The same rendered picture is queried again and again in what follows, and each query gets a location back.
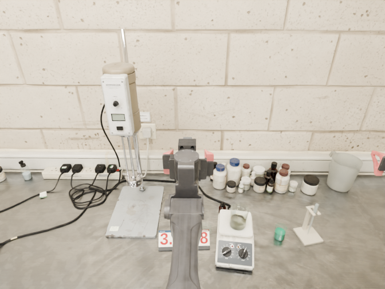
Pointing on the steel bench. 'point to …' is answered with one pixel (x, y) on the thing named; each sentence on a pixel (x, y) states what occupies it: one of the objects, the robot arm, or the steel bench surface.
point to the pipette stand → (309, 239)
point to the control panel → (235, 253)
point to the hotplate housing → (235, 241)
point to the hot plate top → (224, 227)
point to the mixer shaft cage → (132, 178)
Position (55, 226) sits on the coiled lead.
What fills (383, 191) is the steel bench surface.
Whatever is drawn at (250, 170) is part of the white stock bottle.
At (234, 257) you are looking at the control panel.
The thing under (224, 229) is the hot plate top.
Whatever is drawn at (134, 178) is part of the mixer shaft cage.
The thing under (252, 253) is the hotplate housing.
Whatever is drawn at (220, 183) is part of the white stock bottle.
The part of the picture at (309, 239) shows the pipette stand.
